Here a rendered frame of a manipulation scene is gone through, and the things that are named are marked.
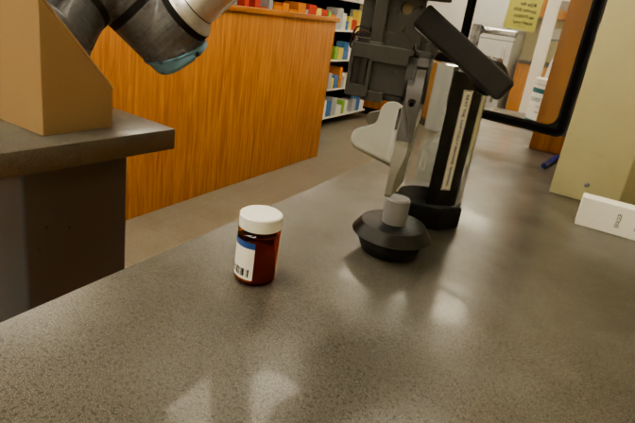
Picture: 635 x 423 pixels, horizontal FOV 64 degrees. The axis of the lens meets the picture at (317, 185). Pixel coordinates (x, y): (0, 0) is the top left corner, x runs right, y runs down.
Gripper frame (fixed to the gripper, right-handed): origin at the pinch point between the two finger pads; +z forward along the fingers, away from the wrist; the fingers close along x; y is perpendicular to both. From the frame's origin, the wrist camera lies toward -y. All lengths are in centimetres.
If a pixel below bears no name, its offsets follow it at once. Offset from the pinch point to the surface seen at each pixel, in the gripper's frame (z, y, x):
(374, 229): 5.6, 1.5, 2.7
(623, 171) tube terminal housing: 2, -36, -37
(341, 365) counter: 9.1, 1.2, 22.1
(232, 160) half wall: 84, 112, -252
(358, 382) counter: 9.1, -0.4, 23.4
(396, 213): 3.9, -0.4, 0.9
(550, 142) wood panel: 6, -33, -77
